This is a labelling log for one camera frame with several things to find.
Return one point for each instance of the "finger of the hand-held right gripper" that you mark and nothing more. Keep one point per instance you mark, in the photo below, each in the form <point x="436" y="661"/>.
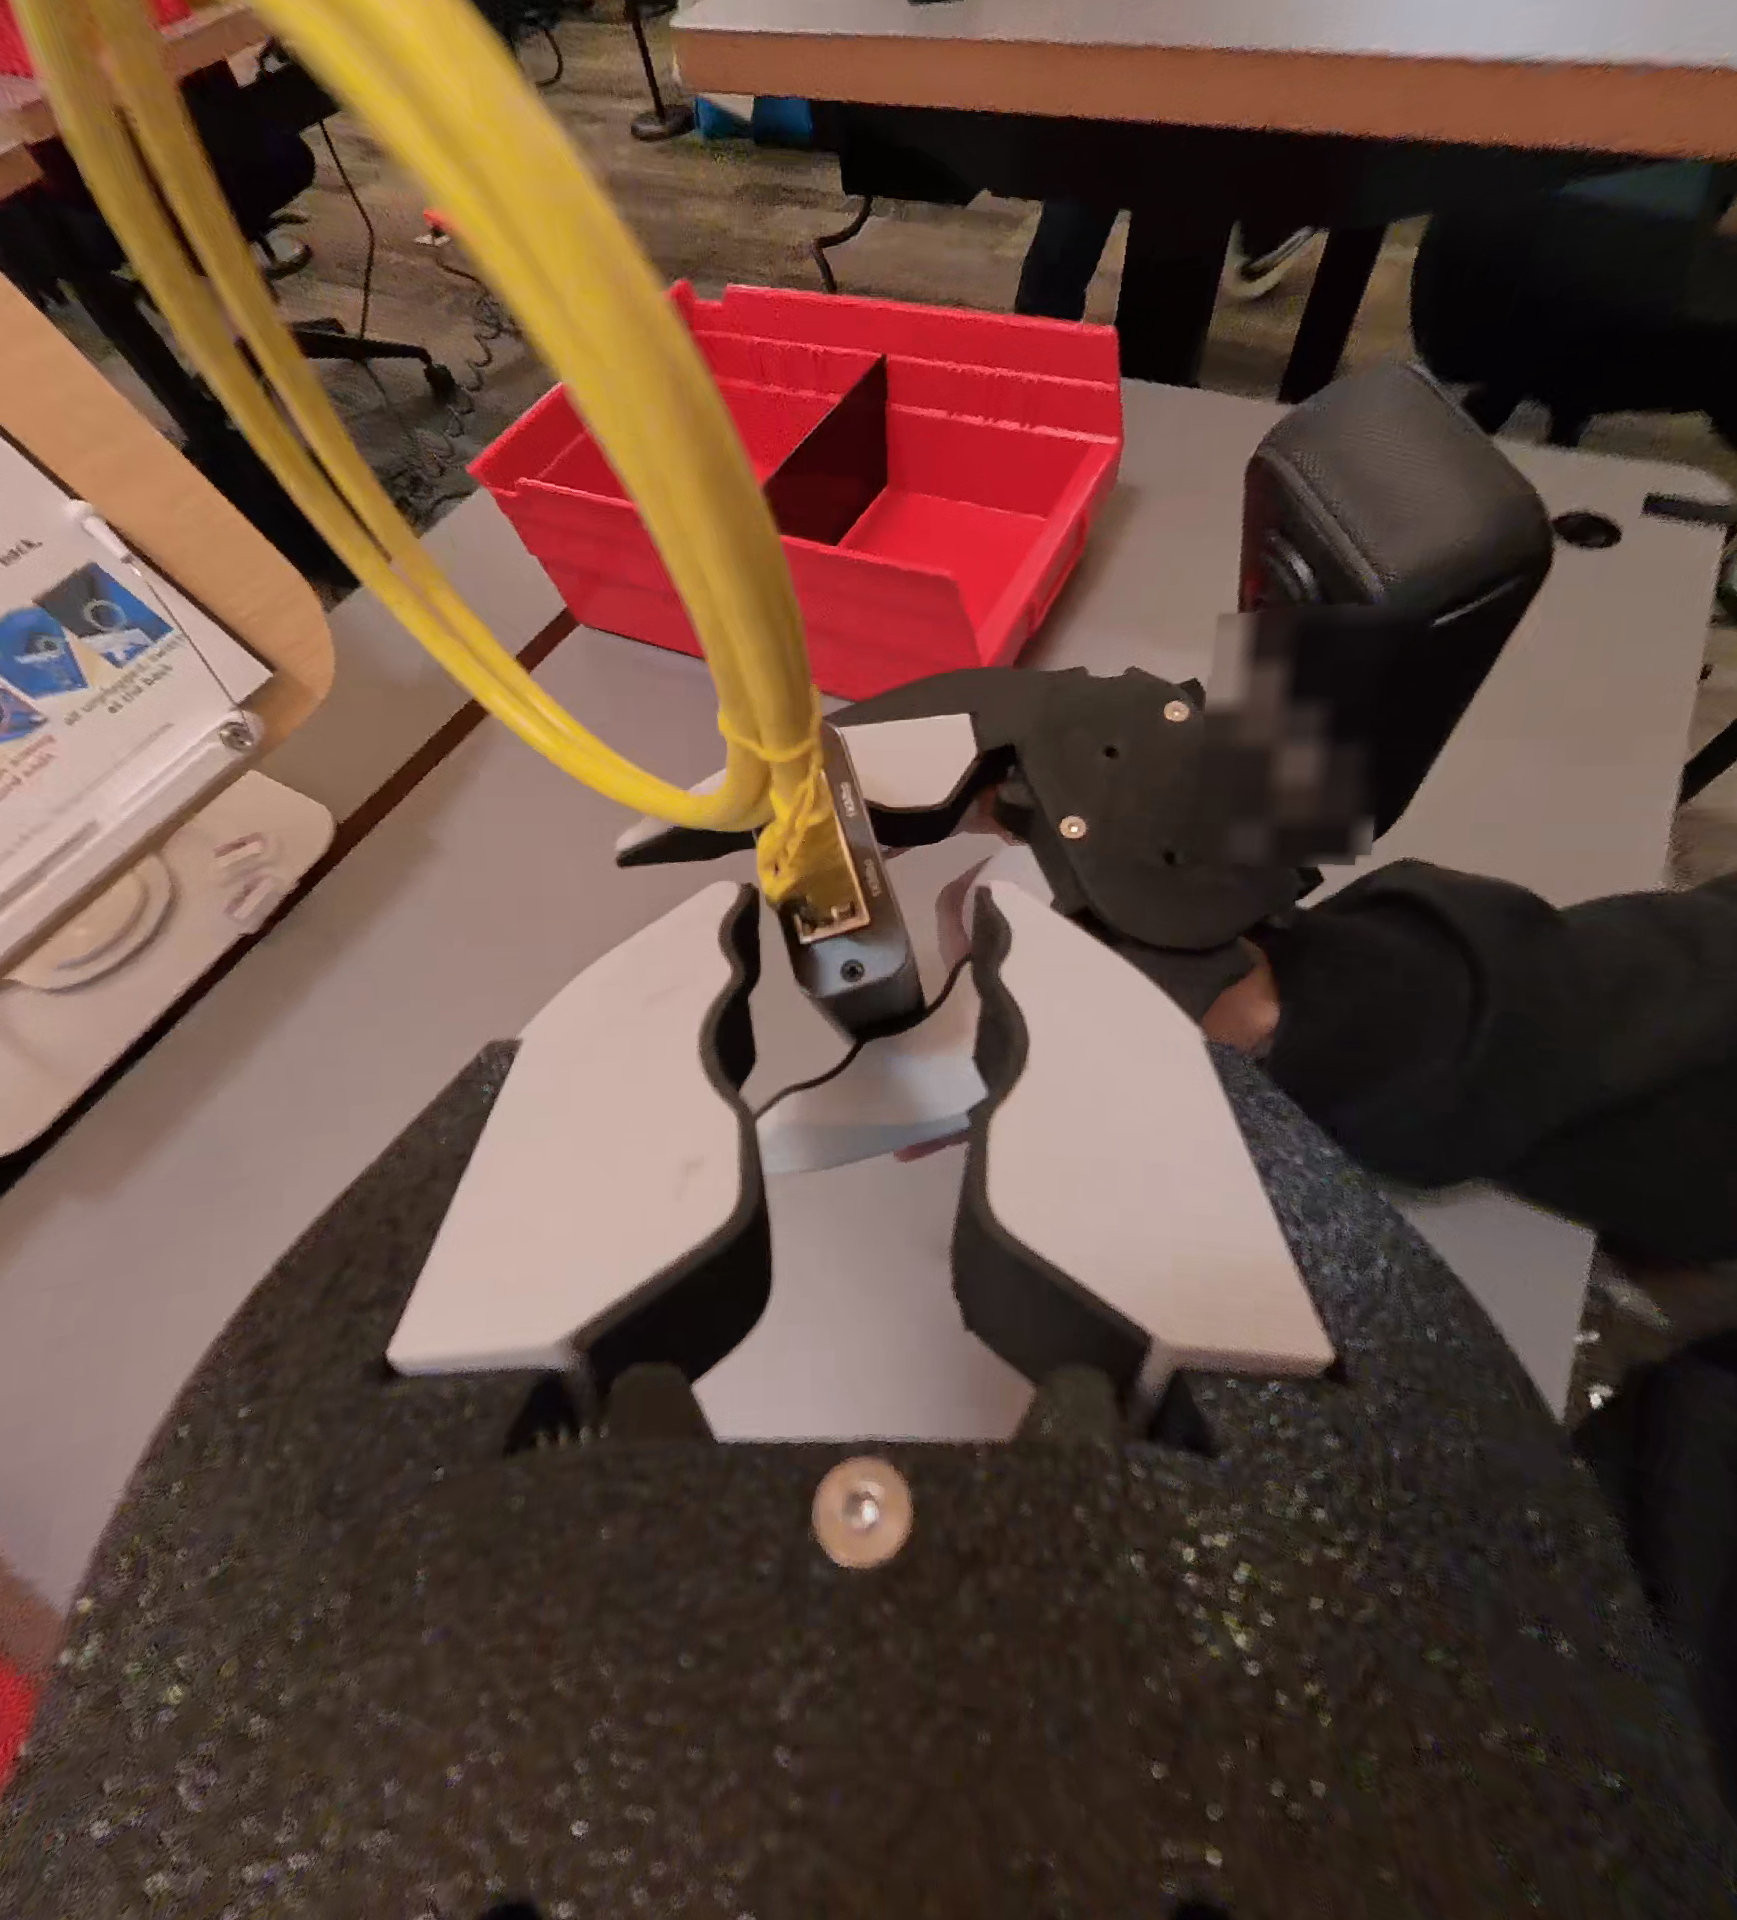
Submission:
<point x="913" y="758"/>
<point x="869" y="1118"/>

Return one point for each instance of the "black office chair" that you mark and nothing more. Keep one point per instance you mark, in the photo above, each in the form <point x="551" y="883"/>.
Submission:
<point x="1588" y="301"/>
<point x="247" y="165"/>

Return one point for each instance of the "person's right hand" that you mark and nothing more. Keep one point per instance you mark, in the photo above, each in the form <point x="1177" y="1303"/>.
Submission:
<point x="1244" y="1009"/>

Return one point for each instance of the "wooden backing board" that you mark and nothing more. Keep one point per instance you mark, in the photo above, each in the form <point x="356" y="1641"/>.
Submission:
<point x="133" y="480"/>

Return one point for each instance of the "white sheet stand base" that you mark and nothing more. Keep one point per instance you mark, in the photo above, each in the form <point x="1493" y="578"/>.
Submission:
<point x="13" y="1081"/>

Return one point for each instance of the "black ethernet port adapter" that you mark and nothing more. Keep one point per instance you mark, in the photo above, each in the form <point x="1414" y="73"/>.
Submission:
<point x="869" y="968"/>

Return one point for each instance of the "black table grommet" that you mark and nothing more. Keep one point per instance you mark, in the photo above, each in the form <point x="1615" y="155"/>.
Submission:
<point x="1586" y="530"/>

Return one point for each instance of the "person's right forearm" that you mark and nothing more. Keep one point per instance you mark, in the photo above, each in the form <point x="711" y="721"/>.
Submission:
<point x="1558" y="1021"/>

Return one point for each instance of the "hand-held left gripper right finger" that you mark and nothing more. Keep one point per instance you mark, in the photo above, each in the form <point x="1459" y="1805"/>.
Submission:
<point x="1154" y="1185"/>

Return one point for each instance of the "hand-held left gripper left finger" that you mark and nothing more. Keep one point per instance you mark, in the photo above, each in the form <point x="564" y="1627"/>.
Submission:
<point x="584" y="1185"/>

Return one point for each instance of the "printed instruction sheet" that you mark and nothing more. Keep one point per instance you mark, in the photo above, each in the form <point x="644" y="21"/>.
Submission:
<point x="29" y="721"/>

